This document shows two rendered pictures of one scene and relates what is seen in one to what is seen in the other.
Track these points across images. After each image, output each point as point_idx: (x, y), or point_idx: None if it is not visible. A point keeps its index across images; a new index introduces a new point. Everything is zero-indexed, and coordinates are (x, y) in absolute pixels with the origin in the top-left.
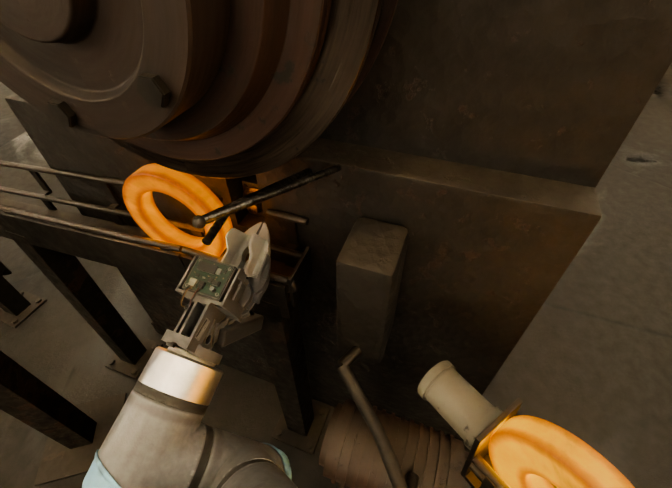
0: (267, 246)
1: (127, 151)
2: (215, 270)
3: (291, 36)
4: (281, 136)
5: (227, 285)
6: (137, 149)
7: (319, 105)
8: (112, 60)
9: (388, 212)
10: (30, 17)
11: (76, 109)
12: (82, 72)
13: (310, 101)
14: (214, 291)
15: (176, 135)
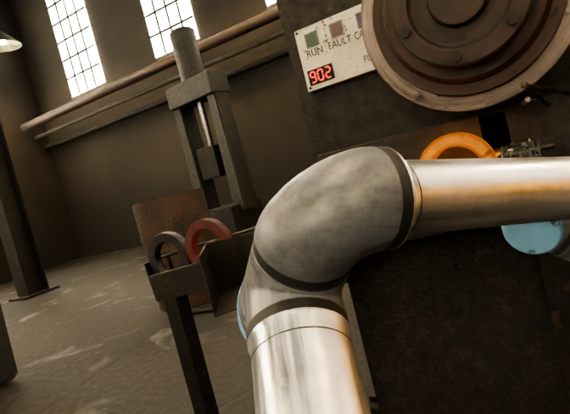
0: (536, 153)
1: (405, 155)
2: (521, 142)
3: None
4: (549, 51)
5: (533, 146)
6: (451, 106)
7: (569, 25)
8: (487, 22)
9: None
10: (462, 13)
11: (463, 52)
12: (468, 36)
13: (564, 25)
14: (528, 147)
15: (497, 64)
